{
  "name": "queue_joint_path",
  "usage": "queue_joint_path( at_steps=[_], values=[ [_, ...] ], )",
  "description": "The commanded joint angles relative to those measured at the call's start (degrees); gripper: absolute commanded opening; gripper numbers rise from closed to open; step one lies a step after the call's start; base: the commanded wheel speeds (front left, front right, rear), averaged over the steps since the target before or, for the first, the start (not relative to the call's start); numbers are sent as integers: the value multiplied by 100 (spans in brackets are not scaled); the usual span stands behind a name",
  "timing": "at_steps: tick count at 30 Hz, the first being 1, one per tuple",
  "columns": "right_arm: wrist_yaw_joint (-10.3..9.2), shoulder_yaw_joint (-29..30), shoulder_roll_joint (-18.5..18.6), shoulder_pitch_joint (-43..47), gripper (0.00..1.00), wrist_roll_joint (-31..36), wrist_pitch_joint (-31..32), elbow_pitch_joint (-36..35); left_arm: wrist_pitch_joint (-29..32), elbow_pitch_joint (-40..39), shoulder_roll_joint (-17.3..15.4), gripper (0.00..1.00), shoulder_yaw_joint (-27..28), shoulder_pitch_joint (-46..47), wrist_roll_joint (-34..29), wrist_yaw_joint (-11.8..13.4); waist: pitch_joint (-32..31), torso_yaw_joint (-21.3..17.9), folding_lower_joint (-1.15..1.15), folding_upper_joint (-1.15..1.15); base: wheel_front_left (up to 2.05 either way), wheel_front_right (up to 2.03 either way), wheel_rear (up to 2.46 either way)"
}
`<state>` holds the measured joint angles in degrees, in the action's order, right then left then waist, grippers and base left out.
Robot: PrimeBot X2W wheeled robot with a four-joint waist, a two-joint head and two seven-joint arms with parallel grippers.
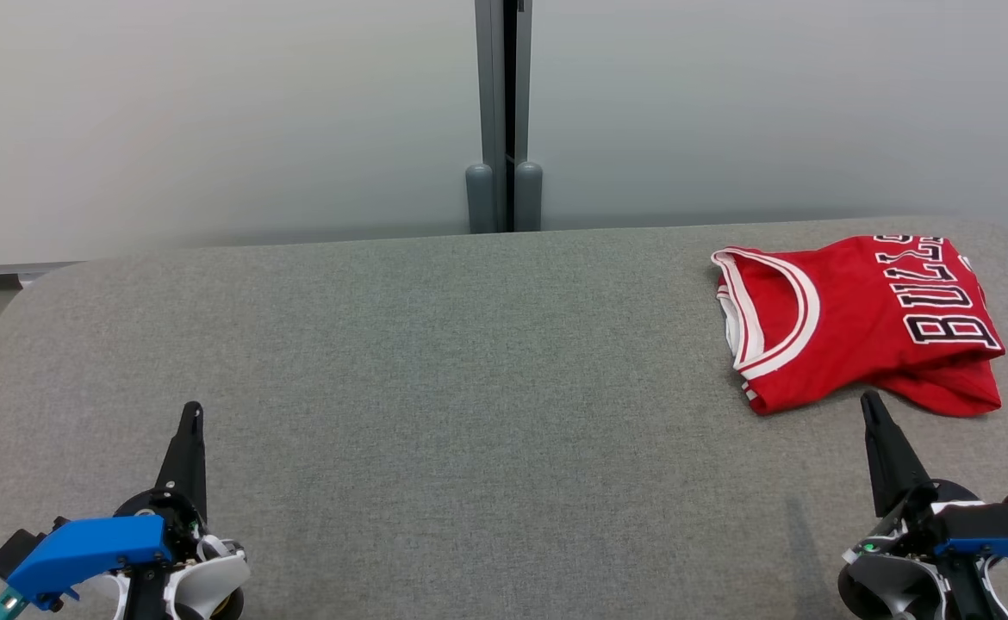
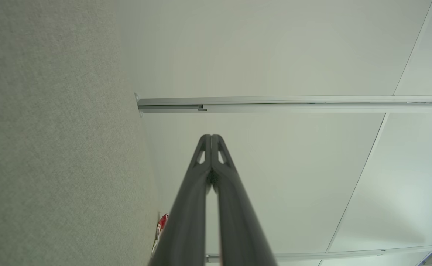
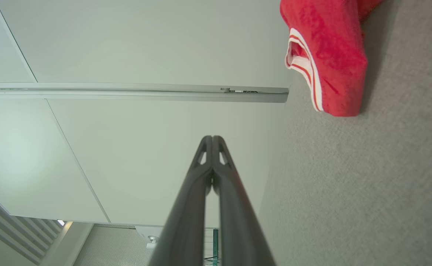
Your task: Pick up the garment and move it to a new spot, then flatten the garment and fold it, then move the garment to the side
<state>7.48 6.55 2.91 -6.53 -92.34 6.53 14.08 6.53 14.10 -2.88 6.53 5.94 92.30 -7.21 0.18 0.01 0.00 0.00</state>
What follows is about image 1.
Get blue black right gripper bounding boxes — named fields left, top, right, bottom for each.
left=843, top=390, right=1008, bottom=575

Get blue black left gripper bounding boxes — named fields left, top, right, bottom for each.
left=6, top=401, right=212, bottom=604

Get red white jersey shirt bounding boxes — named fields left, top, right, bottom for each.
left=711, top=232, right=1006, bottom=417

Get red white shorts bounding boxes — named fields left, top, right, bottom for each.
left=892, top=357, right=1005, bottom=419

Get grey cylindrical bumper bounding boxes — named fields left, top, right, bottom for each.
left=514, top=161, right=544, bottom=232
left=465, top=164, right=496, bottom=235

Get grey metal partition post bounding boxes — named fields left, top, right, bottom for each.
left=475, top=0, right=534, bottom=233

